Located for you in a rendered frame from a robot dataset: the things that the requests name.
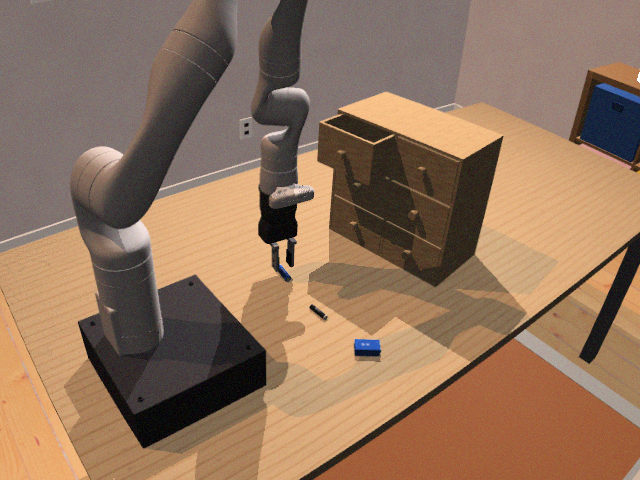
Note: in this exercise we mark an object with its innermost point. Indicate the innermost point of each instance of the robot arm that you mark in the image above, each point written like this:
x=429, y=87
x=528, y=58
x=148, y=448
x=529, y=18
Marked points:
x=119, y=192

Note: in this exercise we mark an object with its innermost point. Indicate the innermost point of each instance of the brown wooden chest of drawers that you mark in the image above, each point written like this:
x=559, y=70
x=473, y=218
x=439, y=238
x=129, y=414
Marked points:
x=476, y=148

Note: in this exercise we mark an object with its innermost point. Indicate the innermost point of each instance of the brown wooden drawer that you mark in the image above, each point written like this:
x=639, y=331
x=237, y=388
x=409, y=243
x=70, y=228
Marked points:
x=421, y=257
x=357, y=223
x=364, y=161
x=412, y=160
x=428, y=218
x=372, y=197

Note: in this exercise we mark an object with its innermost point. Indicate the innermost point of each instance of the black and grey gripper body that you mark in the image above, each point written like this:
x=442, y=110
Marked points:
x=278, y=211

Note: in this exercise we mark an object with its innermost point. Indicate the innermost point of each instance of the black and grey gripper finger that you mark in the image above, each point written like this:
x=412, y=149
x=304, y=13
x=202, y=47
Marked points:
x=290, y=251
x=275, y=256

